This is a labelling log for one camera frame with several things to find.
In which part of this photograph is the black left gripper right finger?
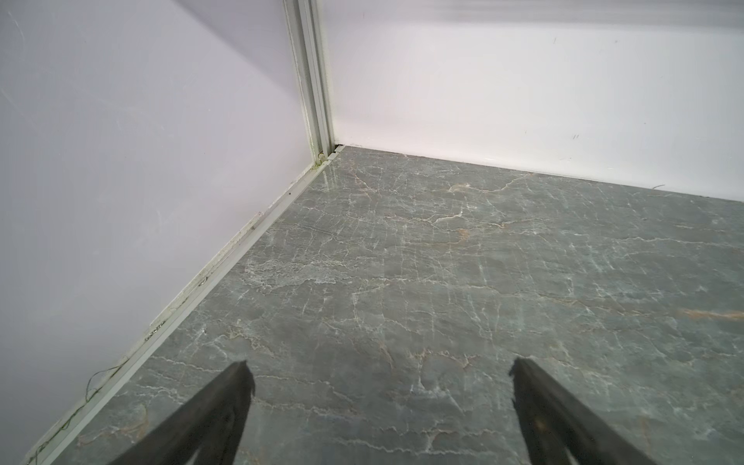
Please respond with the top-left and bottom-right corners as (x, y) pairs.
(510, 358), (653, 465)

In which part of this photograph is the aluminium frame corner post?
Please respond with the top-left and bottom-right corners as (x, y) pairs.
(284, 0), (337, 166)

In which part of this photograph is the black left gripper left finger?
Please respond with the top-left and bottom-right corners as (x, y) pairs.
(112, 360), (256, 465)

